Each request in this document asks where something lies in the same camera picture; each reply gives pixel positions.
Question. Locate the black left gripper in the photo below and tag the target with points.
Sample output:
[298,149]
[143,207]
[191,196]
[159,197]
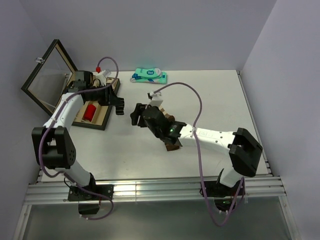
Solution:
[110,98]

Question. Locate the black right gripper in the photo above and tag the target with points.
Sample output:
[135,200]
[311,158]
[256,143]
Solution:
[135,115]

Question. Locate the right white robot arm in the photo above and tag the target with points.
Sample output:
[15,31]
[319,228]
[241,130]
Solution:
[243,150]

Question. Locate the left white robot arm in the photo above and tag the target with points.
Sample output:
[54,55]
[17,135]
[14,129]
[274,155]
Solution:
[54,148]

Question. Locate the mint green folded socks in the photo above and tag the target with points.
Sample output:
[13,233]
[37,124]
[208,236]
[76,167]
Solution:
[152,75]

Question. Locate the red rolled sock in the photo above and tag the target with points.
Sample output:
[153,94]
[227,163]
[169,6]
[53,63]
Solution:
[89,112]

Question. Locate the black compartment box with lid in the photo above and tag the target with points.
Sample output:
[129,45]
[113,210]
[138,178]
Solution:
[55,74]

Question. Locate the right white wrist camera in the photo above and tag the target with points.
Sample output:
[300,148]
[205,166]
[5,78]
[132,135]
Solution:
[155,98]

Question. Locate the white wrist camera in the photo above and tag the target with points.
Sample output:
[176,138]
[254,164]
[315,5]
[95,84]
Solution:
[102,75]
[155,98]

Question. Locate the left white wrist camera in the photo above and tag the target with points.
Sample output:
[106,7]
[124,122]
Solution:
[102,75]

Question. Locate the aluminium mounting rail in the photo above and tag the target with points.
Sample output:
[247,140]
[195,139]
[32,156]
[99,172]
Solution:
[146,190]

